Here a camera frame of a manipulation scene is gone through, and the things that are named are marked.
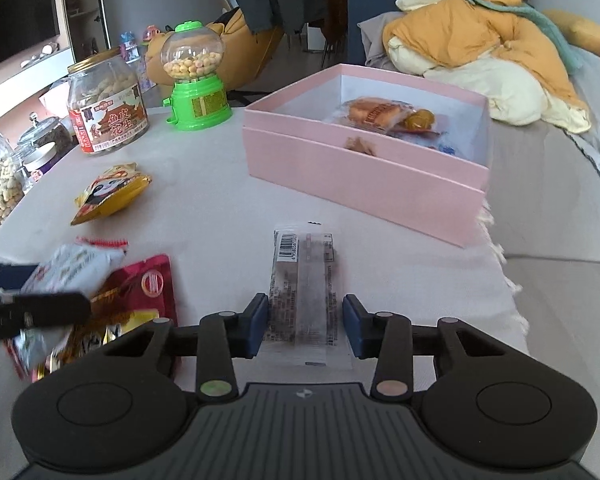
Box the white snack bag red edge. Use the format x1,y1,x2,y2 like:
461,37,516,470
6,237,129,379

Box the long clear cracker packet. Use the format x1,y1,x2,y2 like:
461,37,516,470
261,222,352,370

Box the red biscuit snack packet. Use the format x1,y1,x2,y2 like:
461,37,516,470
31,254,178,382

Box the yellow panda snack bag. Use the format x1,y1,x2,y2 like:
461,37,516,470
71,162,152,226

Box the clear bag blue candies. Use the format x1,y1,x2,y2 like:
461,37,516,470
430,140,458,156

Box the clear packet yellow balls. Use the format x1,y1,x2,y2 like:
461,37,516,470
399,108,442,136

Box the bread bun packet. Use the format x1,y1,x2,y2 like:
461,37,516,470
342,96,415,132

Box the glass jar dark contents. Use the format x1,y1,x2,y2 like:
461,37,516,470
16,113,78,183

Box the pink cardboard box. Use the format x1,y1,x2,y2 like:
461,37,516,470
242,64,491,247

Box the large biscuit jar gold lid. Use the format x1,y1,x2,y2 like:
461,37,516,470
67,49,149,155

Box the grey sofa cover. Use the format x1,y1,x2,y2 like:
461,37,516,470
355,8,600,361

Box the yellow plush cushion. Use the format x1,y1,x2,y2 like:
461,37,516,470
145,8,284,91

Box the green gumball candy dispenser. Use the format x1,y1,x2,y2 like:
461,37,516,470
160,21,232,131

